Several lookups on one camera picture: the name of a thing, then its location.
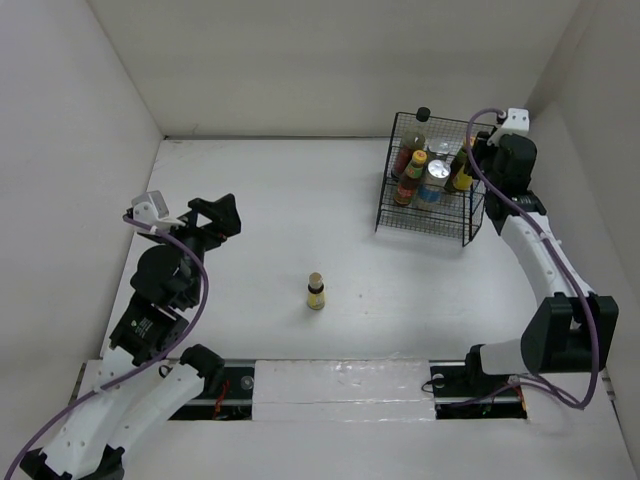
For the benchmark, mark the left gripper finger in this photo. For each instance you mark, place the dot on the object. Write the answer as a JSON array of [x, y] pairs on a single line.
[[226, 220], [213, 211]]

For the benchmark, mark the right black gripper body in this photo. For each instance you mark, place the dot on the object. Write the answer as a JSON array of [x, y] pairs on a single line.
[[486, 155]]

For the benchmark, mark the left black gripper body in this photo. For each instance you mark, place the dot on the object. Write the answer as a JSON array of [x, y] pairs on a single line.
[[198, 239]]

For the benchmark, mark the red sauce bottle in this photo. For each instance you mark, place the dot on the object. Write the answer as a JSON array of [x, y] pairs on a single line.
[[410, 178], [456, 165]]

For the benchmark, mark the small yellow bottle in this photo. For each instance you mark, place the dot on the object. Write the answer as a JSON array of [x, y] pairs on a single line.
[[316, 291], [464, 178]]

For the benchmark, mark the silver-lid jar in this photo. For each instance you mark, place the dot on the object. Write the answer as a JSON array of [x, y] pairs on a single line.
[[438, 149], [432, 184]]

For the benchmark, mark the dark soy sauce bottle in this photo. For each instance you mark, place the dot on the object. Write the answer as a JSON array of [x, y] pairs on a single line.
[[412, 138]]

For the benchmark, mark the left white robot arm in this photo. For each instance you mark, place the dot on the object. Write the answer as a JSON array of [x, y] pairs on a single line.
[[94, 436]]

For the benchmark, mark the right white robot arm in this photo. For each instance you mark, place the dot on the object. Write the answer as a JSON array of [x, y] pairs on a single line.
[[566, 343]]

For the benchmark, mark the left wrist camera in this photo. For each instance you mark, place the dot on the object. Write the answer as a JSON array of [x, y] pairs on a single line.
[[149, 211]]

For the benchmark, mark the black wire rack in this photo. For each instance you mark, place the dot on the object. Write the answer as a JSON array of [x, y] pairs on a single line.
[[458, 215]]

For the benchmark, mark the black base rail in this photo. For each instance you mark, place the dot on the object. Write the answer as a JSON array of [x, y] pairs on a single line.
[[387, 390]]

